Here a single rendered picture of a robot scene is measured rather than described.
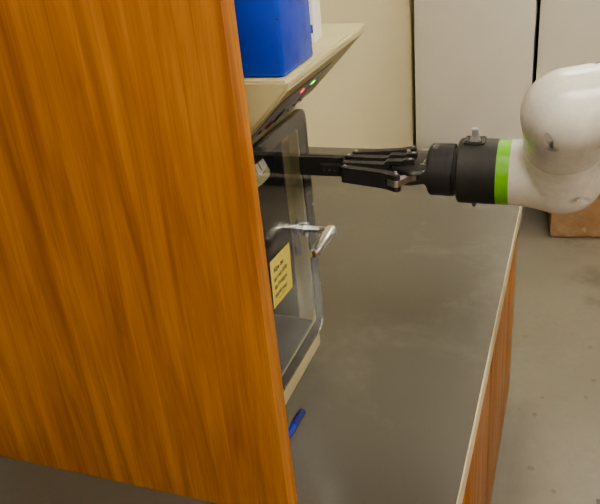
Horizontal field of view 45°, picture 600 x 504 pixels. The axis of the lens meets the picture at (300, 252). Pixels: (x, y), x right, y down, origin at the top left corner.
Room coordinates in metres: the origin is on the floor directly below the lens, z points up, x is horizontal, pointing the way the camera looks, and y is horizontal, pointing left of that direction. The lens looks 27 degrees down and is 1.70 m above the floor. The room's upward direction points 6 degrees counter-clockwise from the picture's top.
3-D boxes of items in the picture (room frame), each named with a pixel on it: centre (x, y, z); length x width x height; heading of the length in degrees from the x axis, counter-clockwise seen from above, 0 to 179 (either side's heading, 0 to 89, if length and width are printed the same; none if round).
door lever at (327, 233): (1.01, -0.02, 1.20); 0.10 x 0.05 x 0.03; 157
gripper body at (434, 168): (0.98, -0.19, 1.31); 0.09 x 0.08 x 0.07; 68
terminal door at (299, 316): (0.95, 0.03, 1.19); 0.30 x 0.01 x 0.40; 157
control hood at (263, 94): (0.93, -0.01, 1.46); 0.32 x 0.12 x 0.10; 158
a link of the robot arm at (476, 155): (0.95, -0.26, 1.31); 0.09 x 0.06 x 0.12; 158
